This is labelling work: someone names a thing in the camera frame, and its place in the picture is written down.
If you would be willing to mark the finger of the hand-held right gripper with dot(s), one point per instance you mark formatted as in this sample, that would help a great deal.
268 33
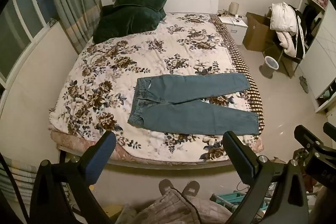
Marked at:
305 134
330 129

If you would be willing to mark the person's slipper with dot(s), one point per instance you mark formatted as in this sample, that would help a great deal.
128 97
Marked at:
191 187
166 186

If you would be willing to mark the brown cardboard box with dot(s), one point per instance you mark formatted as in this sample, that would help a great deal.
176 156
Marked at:
258 31

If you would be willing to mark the window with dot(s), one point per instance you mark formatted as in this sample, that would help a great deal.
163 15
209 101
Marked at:
21 19

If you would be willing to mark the pink quilted mattress pad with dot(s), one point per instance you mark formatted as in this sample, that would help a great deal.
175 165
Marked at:
86 141

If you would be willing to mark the dark green pillow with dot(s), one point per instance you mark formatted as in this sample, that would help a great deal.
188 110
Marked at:
139 2

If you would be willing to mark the dark green folded blanket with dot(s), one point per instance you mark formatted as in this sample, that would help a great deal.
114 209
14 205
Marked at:
126 24

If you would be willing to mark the chair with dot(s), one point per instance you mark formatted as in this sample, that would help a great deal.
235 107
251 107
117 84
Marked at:
288 64

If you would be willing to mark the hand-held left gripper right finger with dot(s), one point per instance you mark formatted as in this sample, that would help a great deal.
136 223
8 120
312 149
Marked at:
242 161

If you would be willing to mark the person's right slipper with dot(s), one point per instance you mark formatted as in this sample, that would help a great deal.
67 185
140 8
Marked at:
191 187

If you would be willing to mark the pair of grey slippers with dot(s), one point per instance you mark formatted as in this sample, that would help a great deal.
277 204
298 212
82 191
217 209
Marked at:
304 83

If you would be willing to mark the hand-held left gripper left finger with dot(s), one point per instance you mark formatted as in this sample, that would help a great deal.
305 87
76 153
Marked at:
99 158

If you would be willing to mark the teal metal rack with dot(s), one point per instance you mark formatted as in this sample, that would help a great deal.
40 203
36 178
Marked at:
231 200

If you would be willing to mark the pink jacket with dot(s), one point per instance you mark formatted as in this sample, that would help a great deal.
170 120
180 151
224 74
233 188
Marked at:
287 43

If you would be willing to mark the white nightstand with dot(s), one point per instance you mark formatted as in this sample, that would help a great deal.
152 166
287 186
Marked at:
235 28

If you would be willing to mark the floral blanket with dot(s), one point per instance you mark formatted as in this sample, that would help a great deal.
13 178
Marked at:
147 61

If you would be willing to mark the plaid cloth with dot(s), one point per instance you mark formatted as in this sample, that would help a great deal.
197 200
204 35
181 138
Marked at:
15 176

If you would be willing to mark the person's left slipper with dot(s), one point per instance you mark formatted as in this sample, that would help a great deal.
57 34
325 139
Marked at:
166 186

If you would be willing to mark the white puffer jacket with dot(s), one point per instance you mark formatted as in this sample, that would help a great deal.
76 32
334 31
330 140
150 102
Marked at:
283 16

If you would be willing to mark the blue jeans pants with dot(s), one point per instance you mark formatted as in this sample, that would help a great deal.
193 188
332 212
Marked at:
183 108

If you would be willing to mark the black garment with white stripe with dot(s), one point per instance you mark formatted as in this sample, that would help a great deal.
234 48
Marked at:
300 29

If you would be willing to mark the white wardrobe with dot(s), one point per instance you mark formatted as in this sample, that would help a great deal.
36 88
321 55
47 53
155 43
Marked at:
321 56

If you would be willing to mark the grey trash bin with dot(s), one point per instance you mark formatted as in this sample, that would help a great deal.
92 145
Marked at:
271 65

